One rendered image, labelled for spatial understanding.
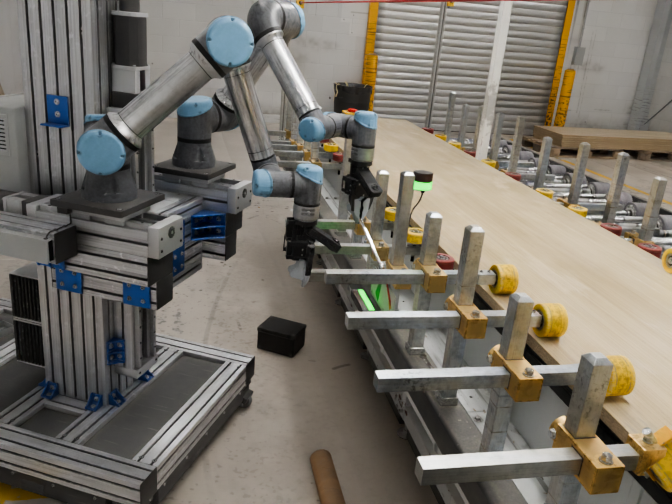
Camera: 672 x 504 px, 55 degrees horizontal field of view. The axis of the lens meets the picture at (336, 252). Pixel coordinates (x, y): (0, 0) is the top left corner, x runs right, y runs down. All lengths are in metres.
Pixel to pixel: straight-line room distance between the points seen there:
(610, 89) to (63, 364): 10.71
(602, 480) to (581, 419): 0.09
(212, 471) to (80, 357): 0.62
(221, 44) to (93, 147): 0.40
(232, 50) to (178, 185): 0.78
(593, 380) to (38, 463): 1.72
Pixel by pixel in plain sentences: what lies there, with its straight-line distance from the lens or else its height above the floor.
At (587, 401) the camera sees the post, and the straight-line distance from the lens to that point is 1.11.
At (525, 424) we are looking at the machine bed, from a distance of 1.74.
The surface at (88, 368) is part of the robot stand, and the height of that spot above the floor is 0.36.
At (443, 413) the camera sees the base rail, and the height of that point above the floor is 0.70.
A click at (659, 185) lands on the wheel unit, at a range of 2.70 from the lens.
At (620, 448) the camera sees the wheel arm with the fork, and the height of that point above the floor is 0.96.
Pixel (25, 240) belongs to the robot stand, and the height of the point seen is 0.94.
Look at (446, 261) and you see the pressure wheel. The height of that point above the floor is 0.91.
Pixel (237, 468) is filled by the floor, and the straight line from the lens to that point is 2.50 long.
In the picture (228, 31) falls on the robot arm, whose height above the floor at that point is 1.51.
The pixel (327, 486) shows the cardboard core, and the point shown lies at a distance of 2.33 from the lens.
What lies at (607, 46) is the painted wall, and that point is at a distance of 11.95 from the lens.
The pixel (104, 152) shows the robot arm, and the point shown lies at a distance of 1.70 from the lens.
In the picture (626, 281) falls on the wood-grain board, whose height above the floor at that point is 0.90.
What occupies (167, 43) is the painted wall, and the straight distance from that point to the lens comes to 9.76.
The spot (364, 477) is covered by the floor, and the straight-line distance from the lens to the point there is 2.50.
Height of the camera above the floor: 1.57
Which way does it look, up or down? 20 degrees down
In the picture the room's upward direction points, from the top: 5 degrees clockwise
